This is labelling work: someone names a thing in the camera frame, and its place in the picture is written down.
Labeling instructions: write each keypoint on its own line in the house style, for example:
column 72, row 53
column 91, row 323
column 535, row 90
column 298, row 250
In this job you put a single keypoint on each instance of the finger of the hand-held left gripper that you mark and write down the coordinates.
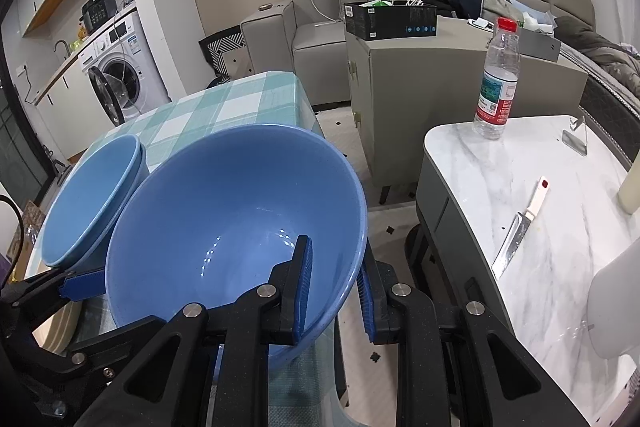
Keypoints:
column 85, row 284
column 100, row 352

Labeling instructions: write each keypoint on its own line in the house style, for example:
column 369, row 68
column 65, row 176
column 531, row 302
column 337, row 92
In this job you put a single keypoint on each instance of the marble top coffee table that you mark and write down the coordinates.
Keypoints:
column 550, row 217

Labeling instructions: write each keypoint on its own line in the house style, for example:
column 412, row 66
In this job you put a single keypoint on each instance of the yellow toy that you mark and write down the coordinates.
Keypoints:
column 81, row 36

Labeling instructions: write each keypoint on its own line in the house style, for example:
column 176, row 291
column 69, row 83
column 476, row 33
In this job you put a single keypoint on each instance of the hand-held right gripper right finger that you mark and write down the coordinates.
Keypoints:
column 367, row 307

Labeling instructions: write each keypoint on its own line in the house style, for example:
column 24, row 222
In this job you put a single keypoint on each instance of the clear water bottle red cap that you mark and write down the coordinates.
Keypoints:
column 497, row 82

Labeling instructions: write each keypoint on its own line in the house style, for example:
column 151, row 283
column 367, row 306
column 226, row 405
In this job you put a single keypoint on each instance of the teal checked tablecloth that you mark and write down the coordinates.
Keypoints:
column 200, row 107

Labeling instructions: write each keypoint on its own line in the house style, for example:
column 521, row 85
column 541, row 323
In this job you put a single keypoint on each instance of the grey sofa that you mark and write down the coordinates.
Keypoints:
column 270, row 47

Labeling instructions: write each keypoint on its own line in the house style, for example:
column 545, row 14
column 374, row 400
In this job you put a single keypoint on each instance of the patterned black white cushion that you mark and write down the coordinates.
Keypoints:
column 225, row 52

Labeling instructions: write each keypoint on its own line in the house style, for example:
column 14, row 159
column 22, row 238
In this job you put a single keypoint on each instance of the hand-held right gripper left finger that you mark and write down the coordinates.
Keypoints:
column 302, row 297

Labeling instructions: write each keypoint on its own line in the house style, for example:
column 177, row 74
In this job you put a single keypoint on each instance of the black box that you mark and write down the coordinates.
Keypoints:
column 390, row 24

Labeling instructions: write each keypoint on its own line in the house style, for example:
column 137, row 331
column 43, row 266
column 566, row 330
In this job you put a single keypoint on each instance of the grey flat box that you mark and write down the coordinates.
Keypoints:
column 540, row 44

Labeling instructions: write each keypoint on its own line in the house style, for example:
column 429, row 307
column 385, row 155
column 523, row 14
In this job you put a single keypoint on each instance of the dark glass door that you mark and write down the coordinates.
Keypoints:
column 15, row 147

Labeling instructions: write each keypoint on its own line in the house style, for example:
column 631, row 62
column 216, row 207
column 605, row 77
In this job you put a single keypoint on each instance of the white washing machine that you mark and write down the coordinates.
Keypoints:
column 135, row 72

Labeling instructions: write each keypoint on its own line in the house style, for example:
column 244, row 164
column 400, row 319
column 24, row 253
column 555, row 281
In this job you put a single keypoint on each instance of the metal phone stand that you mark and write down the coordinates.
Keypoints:
column 575, row 139

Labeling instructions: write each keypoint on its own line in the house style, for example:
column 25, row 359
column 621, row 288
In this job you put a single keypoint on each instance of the curved kitchen faucet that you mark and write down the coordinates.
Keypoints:
column 62, row 47

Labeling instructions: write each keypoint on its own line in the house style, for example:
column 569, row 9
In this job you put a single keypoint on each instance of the beige round plate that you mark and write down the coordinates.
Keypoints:
column 57, row 329

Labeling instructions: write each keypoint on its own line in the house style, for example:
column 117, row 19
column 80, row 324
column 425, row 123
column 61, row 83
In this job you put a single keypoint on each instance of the grey blanket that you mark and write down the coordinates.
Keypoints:
column 595, row 47

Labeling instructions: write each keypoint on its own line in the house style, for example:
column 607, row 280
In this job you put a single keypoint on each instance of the black pressure cooker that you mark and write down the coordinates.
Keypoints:
column 99, row 14

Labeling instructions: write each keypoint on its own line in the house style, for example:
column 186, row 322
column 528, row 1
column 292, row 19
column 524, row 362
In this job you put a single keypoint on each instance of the large blue bowl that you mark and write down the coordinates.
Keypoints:
column 225, row 227

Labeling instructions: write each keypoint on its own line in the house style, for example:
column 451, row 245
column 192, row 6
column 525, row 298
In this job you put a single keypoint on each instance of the grey side cabinet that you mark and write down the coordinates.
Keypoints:
column 425, row 107

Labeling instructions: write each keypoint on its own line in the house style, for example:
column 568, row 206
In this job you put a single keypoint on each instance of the white kitchen counter cabinets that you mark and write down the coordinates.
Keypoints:
column 70, row 107

